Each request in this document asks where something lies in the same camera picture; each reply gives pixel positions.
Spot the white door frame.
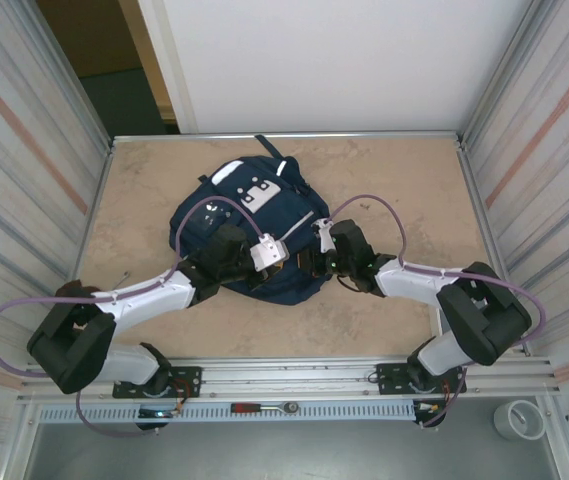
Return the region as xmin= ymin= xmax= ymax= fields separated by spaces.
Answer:
xmin=118 ymin=0 xmax=199 ymax=135

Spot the brown door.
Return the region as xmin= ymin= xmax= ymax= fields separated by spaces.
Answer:
xmin=36 ymin=0 xmax=143 ymax=79

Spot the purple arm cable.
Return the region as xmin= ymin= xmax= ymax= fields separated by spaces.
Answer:
xmin=0 ymin=194 xmax=273 ymax=439
xmin=323 ymin=194 xmax=548 ymax=431

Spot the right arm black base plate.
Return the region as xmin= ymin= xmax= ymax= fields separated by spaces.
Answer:
xmin=376 ymin=362 xmax=467 ymax=396

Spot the small controller circuit board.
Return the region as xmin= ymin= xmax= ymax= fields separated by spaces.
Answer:
xmin=136 ymin=405 xmax=185 ymax=421
xmin=413 ymin=399 xmax=449 ymax=429

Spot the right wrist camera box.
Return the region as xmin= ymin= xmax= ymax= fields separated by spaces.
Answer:
xmin=313 ymin=218 xmax=338 ymax=254

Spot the aluminium mounting rail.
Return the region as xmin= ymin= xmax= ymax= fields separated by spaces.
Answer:
xmin=18 ymin=355 xmax=563 ymax=405

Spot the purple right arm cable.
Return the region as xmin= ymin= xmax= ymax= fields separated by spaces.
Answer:
xmin=323 ymin=194 xmax=548 ymax=431

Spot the grey tape roll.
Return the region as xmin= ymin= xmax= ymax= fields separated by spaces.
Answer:
xmin=493 ymin=399 xmax=545 ymax=441

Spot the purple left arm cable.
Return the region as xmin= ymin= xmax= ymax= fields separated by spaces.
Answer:
xmin=0 ymin=194 xmax=273 ymax=439

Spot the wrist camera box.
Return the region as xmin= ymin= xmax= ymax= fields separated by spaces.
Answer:
xmin=313 ymin=218 xmax=338 ymax=254
xmin=249 ymin=233 xmax=289 ymax=273

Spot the slotted grey cable duct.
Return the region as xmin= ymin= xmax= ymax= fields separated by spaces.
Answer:
xmin=37 ymin=402 xmax=418 ymax=424

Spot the brown pouch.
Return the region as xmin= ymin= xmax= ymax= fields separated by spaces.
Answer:
xmin=56 ymin=280 xmax=98 ymax=301

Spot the navy blue backpack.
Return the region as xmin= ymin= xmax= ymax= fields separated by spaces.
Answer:
xmin=169 ymin=133 xmax=331 ymax=306

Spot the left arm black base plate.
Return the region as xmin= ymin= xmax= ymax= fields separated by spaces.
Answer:
xmin=112 ymin=366 xmax=203 ymax=400

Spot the aluminium table edge rail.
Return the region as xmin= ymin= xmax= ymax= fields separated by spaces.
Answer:
xmin=111 ymin=130 xmax=465 ymax=144

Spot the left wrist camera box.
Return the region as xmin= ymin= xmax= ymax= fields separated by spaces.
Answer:
xmin=249 ymin=233 xmax=289 ymax=273

